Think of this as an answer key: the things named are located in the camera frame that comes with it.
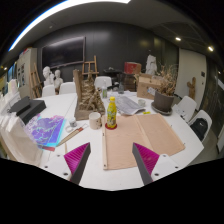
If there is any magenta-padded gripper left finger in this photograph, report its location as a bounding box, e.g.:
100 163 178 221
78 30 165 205
46 142 92 185

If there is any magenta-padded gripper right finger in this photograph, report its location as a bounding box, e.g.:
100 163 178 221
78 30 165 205
131 142 181 186

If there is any yellow drink bottle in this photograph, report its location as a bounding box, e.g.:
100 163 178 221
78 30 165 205
106 96 118 130

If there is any tan mat with wooden slats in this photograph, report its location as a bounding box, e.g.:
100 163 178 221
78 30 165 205
101 113 186 171

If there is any wooden folded fan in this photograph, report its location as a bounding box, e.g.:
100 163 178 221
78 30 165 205
55 123 89 148

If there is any small paint jar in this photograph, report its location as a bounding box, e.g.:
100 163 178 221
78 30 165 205
68 117 78 128

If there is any white dotted mug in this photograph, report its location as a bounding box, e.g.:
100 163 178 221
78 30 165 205
88 111 103 131

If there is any flat round red coaster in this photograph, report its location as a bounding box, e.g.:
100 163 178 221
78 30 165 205
104 122 118 131

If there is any grey newspaper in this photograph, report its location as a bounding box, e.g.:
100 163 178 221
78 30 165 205
114 95 147 117

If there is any grey pot with dried plant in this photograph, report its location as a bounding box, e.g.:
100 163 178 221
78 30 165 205
150 64 179 117

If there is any gold sculpture on wooden base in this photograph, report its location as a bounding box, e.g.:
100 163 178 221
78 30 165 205
73 69 107 122

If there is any black backpack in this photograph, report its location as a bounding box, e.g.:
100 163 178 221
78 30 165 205
189 117 209 141

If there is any white chair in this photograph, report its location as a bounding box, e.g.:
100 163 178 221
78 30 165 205
41 84 57 98
58 81 77 95
188 109 213 143
172 95 198 123
94 75 113 90

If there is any black box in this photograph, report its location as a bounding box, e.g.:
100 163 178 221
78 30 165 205
8 95 48 126

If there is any green labelled bottle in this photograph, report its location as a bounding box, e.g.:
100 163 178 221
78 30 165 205
101 81 108 99

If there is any cardboard box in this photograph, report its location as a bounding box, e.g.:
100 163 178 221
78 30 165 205
136 73 163 100

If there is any clear glass bottle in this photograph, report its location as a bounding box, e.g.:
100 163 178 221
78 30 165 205
117 79 125 95

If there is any white plaster bust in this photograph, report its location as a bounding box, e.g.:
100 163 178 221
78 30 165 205
53 69 64 89
42 65 54 87

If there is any wooden easel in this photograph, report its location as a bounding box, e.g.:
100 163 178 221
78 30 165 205
30 63 43 98
81 54 100 79

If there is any red box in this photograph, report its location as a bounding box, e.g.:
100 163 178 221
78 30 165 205
124 61 143 75

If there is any white plaster statue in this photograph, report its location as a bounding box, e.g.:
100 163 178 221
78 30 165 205
145 54 158 76

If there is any dark wall screen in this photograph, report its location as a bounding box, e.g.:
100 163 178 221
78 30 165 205
41 35 86 69

